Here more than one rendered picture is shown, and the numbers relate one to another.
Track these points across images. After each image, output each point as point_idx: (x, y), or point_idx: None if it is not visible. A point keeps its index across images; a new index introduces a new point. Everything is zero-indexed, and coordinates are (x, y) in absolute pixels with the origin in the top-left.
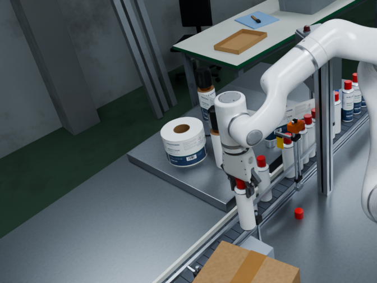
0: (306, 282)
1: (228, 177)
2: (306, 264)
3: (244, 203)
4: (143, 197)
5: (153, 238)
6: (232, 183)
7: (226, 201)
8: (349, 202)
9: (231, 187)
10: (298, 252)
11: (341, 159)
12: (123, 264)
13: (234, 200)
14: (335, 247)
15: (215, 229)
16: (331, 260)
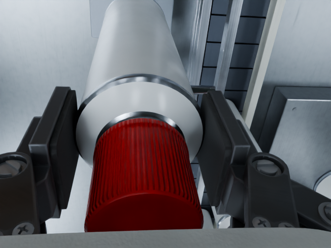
0: (11, 14)
1: (279, 171)
2: (46, 57)
3: (102, 54)
4: None
5: None
6: (220, 138)
7: (288, 105)
8: (81, 207)
9: (217, 105)
10: (79, 75)
11: None
12: None
13: (274, 117)
14: (30, 121)
15: (273, 9)
16: (14, 93)
